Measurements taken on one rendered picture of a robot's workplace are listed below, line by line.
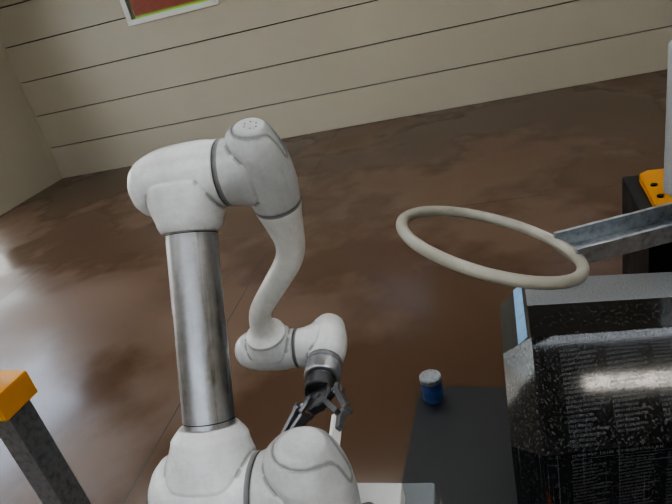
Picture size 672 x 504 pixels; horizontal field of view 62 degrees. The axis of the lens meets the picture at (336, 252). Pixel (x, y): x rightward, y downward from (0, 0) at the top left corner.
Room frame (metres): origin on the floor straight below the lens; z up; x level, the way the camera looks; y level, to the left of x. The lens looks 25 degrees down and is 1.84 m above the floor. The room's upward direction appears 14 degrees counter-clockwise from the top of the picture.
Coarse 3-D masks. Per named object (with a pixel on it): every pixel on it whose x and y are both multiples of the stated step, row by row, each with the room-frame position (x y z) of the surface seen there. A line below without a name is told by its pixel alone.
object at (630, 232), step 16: (656, 208) 1.35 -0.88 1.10; (592, 224) 1.34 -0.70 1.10; (608, 224) 1.34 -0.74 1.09; (624, 224) 1.35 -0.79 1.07; (640, 224) 1.35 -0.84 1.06; (656, 224) 1.34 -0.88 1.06; (576, 240) 1.34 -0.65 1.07; (592, 240) 1.33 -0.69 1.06; (608, 240) 1.23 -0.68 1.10; (624, 240) 1.23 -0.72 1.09; (640, 240) 1.23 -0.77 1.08; (656, 240) 1.24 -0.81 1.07; (592, 256) 1.22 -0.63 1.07; (608, 256) 1.23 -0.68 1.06
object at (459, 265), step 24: (408, 216) 1.37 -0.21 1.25; (456, 216) 1.49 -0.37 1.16; (480, 216) 1.48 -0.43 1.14; (504, 216) 1.47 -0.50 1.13; (408, 240) 1.20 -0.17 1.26; (552, 240) 1.33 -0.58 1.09; (456, 264) 1.08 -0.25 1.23; (576, 264) 1.18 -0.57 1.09; (528, 288) 1.03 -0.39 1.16; (552, 288) 1.03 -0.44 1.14
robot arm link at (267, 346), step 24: (288, 216) 1.04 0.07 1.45; (288, 240) 1.07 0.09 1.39; (288, 264) 1.10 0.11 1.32; (264, 288) 1.15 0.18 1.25; (264, 312) 1.16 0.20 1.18; (264, 336) 1.19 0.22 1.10; (288, 336) 1.22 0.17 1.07; (240, 360) 1.22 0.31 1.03; (264, 360) 1.19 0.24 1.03; (288, 360) 1.18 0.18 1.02
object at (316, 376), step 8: (312, 376) 1.07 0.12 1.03; (320, 376) 1.07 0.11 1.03; (328, 376) 1.07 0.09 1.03; (312, 384) 1.06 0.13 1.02; (320, 384) 1.05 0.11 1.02; (328, 384) 1.05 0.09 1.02; (312, 392) 1.06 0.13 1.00; (320, 392) 1.04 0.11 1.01; (328, 392) 1.02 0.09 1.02; (304, 400) 1.05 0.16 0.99; (312, 400) 1.03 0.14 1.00; (320, 400) 1.01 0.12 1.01; (312, 408) 1.01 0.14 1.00; (320, 408) 1.00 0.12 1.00
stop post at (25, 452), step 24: (0, 384) 1.31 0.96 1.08; (24, 384) 1.33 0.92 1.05; (0, 408) 1.25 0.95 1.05; (24, 408) 1.32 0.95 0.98; (0, 432) 1.29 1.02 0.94; (24, 432) 1.28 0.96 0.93; (48, 432) 1.34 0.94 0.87; (24, 456) 1.28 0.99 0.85; (48, 456) 1.31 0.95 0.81; (48, 480) 1.27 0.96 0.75; (72, 480) 1.33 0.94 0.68
